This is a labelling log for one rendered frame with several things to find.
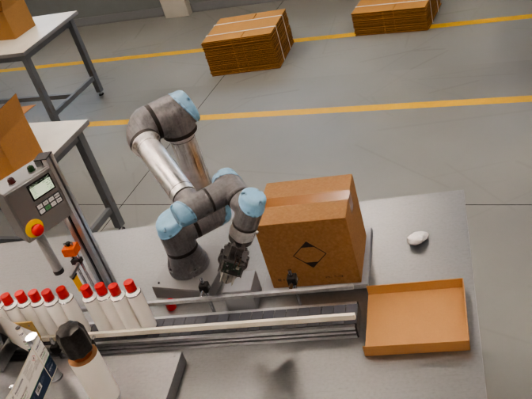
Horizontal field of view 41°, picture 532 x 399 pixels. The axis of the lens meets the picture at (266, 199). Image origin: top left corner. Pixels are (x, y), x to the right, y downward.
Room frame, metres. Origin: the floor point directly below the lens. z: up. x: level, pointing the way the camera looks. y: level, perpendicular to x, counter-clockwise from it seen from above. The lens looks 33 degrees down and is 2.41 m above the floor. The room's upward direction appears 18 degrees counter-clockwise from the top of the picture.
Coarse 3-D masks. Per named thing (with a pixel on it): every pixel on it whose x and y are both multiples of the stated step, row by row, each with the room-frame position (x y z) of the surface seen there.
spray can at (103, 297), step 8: (96, 288) 1.85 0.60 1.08; (104, 288) 1.85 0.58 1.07; (104, 296) 1.84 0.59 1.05; (104, 304) 1.84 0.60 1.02; (112, 304) 1.84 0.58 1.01; (104, 312) 1.84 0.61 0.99; (112, 312) 1.84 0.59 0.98; (112, 320) 1.84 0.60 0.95; (120, 320) 1.84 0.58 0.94; (112, 328) 1.85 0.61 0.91; (120, 328) 1.84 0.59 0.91
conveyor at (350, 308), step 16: (352, 304) 1.64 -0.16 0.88; (160, 320) 1.85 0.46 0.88; (176, 320) 1.82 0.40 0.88; (192, 320) 1.80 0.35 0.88; (208, 320) 1.78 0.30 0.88; (224, 320) 1.75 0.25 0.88; (240, 320) 1.73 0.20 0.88; (352, 320) 1.58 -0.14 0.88; (128, 336) 1.82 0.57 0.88; (144, 336) 1.79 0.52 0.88; (160, 336) 1.77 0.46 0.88
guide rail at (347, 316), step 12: (204, 324) 1.72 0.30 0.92; (216, 324) 1.71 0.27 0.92; (228, 324) 1.69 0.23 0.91; (240, 324) 1.68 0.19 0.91; (252, 324) 1.66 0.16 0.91; (264, 324) 1.65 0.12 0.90; (276, 324) 1.64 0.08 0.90; (288, 324) 1.63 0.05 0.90; (48, 336) 1.90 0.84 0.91; (96, 336) 1.84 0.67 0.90; (108, 336) 1.83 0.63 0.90
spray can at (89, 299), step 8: (80, 288) 1.87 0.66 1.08; (88, 288) 1.87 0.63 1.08; (88, 296) 1.86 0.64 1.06; (96, 296) 1.87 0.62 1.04; (88, 304) 1.85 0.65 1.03; (96, 304) 1.86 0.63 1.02; (96, 312) 1.85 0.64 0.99; (96, 320) 1.85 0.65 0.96; (104, 320) 1.86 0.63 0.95; (104, 328) 1.85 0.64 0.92
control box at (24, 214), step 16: (32, 160) 2.07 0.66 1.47; (16, 176) 1.99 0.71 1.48; (32, 176) 1.96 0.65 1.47; (0, 192) 1.92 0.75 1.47; (16, 192) 1.92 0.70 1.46; (48, 192) 1.97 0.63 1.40; (16, 208) 1.90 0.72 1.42; (32, 208) 1.93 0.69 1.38; (64, 208) 1.98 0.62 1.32; (16, 224) 1.92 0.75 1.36; (32, 224) 1.91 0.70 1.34; (48, 224) 1.94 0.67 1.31; (32, 240) 1.90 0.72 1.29
